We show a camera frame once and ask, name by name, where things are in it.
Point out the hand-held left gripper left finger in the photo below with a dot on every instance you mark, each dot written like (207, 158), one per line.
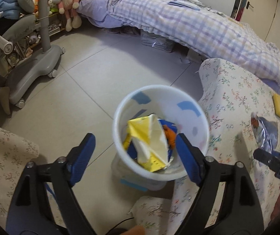
(81, 161)

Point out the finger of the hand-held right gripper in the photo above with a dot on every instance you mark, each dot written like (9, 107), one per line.
(267, 159)

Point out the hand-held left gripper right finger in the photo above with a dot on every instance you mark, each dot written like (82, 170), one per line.
(188, 161)

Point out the silver plastic bag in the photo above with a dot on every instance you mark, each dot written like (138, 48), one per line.
(266, 131)

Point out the white plastic trash bin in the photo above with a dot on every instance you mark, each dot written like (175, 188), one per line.
(191, 122)

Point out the person's right hand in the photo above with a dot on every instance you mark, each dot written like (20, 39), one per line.
(279, 203)

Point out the orange snack packet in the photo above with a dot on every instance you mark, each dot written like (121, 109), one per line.
(170, 137)

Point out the blue packet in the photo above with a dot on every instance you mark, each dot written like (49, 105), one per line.
(168, 123)

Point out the yellow white carton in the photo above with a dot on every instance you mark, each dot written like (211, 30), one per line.
(147, 139)

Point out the yellow sponge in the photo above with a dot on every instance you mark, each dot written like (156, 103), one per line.
(278, 105)

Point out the clear plastic storage container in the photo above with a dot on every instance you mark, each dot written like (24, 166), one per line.
(135, 181)

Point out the floral tablecloth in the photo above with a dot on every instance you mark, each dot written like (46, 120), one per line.
(232, 98)

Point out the person's foot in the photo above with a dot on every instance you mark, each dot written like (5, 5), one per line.
(130, 231)

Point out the grey adjustable desk base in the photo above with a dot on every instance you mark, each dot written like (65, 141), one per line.
(32, 71)

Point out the white cardboard box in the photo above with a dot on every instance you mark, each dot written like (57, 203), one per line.
(193, 55)

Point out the clear under-bed storage box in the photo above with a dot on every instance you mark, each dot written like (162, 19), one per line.
(157, 41)

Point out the cluttered toy shelf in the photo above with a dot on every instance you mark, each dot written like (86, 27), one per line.
(54, 27)

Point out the plaid quilt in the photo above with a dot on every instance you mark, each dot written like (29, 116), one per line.
(179, 22)

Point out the grey child chair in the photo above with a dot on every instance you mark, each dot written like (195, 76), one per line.
(13, 34)

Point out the white wardrobe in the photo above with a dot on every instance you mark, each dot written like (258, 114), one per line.
(264, 9)

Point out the pink plush toy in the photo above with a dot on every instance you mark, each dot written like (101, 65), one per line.
(68, 0)

